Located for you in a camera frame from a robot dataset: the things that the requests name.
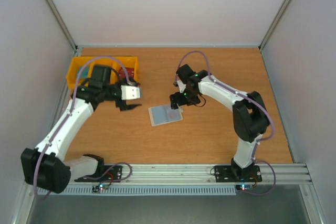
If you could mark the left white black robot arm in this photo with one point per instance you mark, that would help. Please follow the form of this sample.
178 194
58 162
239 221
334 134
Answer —
44 166

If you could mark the teal card in bin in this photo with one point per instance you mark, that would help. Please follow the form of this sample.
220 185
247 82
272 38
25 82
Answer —
82 74

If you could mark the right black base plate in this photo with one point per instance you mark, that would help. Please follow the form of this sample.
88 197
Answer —
225 174

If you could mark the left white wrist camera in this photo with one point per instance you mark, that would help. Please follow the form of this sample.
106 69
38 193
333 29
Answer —
130 93

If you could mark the right small circuit board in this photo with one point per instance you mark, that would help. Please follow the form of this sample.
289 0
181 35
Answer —
244 187

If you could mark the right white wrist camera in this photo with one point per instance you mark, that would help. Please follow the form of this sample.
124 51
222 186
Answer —
180 85

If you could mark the yellow three-compartment bin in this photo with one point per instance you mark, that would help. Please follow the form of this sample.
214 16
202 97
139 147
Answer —
79 67

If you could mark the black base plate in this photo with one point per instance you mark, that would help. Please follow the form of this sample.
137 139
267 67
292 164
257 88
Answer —
225 174
106 172

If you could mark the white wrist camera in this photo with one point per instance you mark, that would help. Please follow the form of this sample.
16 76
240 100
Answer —
130 93
180 85

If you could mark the red card in bin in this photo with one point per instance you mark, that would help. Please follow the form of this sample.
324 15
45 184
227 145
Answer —
129 71

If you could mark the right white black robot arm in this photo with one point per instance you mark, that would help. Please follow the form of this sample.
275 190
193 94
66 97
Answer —
250 117

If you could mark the grey slotted cable duct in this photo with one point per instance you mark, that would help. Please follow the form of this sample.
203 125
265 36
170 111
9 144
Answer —
154 190

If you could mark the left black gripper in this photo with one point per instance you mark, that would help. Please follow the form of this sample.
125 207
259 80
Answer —
123 105

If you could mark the left small circuit board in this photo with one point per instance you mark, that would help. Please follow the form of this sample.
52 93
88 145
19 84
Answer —
99 188

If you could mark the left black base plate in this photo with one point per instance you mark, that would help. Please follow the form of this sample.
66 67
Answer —
106 172

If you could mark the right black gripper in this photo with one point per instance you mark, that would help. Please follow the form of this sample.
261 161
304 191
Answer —
174 99

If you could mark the small circuit board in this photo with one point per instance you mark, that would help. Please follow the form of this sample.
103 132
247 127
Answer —
244 187
99 188

